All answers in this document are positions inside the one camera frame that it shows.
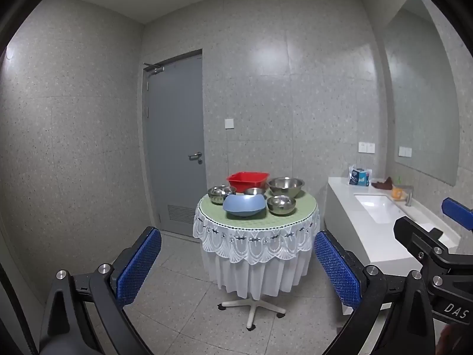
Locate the metal faucet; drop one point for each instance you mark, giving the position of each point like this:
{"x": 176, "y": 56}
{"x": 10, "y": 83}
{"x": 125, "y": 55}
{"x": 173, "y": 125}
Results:
{"x": 408, "y": 196}

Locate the small steel bowl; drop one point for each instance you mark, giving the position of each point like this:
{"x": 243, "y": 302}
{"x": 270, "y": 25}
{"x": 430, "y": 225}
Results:
{"x": 255, "y": 191}

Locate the white sink counter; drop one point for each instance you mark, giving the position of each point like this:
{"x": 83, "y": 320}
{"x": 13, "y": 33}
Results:
{"x": 347, "y": 214}

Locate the red plastic basin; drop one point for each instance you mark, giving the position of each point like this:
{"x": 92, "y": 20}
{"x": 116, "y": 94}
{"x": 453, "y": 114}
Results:
{"x": 247, "y": 180}

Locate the medium steel bowl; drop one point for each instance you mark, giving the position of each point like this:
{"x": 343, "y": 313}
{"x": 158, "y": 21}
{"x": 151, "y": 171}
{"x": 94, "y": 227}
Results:
{"x": 221, "y": 193}
{"x": 281, "y": 205}

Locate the white sink basin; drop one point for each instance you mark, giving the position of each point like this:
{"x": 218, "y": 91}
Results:
{"x": 378, "y": 209}

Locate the door closer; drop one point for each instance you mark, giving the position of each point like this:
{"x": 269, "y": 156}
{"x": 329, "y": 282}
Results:
{"x": 154, "y": 68}

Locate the white table base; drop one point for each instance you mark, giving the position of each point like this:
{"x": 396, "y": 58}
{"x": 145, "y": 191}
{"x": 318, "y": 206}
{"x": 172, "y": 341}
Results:
{"x": 252, "y": 308}

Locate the grey door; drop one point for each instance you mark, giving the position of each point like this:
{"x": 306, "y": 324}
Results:
{"x": 173, "y": 125}

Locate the blue white packet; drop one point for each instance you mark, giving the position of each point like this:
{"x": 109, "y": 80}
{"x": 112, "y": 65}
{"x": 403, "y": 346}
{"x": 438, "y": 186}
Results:
{"x": 358, "y": 176}

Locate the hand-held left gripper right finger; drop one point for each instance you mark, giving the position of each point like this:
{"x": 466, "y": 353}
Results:
{"x": 338, "y": 270}

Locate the large steel bowl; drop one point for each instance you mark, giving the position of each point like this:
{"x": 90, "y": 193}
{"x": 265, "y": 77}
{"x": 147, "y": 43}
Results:
{"x": 285, "y": 188}

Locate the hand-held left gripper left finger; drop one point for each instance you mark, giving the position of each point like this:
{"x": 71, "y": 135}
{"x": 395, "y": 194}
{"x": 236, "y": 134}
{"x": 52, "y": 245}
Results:
{"x": 138, "y": 266}

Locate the orange cup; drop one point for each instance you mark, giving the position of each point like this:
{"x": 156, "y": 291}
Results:
{"x": 397, "y": 193}

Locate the brown cloth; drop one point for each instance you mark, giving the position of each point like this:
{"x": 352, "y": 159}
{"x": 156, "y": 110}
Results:
{"x": 382, "y": 183}

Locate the door vent grille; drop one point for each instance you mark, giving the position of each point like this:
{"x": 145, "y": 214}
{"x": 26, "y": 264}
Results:
{"x": 181, "y": 214}

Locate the green checked table mat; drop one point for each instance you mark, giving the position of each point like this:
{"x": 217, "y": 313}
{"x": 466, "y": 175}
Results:
{"x": 303, "y": 214}

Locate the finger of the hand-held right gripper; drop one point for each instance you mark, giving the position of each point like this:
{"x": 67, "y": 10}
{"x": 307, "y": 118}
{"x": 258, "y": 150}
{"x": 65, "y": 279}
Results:
{"x": 458, "y": 210}
{"x": 417, "y": 236}

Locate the white wall sockets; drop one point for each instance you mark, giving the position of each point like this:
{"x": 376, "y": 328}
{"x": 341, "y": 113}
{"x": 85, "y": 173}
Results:
{"x": 366, "y": 147}

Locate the blue plastic bowl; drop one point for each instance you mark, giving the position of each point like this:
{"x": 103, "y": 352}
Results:
{"x": 244, "y": 206}

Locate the wall mirror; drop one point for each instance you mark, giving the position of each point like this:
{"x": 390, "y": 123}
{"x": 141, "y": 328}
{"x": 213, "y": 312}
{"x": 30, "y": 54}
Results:
{"x": 421, "y": 100}

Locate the white light switch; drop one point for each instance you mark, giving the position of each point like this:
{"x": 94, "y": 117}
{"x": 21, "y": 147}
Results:
{"x": 229, "y": 124}

